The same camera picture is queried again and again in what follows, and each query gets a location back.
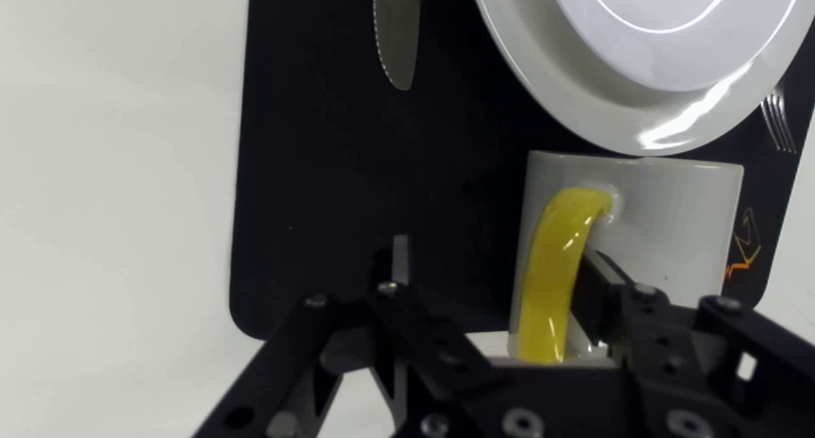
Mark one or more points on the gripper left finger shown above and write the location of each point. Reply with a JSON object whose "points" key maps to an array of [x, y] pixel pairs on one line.
{"points": [[407, 336]]}

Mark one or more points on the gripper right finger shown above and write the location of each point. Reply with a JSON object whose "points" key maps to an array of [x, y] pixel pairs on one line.
{"points": [[668, 336]]}

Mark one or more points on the black placemat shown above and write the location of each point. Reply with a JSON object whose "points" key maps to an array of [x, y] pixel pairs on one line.
{"points": [[331, 170]]}

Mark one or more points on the silver fork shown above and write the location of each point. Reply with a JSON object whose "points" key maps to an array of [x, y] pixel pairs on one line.
{"points": [[778, 123]]}

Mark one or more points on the white plate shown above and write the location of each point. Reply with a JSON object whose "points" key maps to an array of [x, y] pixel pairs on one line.
{"points": [[637, 49]]}

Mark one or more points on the silver knife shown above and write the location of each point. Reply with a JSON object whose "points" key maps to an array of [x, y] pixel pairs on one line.
{"points": [[398, 30]]}

